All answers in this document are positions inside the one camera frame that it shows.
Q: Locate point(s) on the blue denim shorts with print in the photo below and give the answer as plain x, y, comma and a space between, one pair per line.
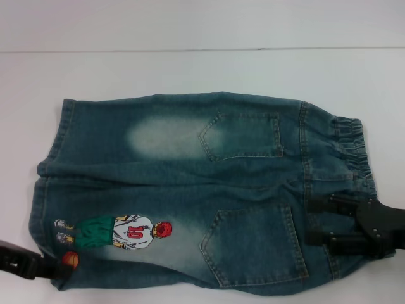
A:
221, 190

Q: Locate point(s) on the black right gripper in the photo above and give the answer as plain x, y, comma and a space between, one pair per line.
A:
379, 228

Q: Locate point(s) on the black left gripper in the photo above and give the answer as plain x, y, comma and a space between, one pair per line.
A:
31, 266

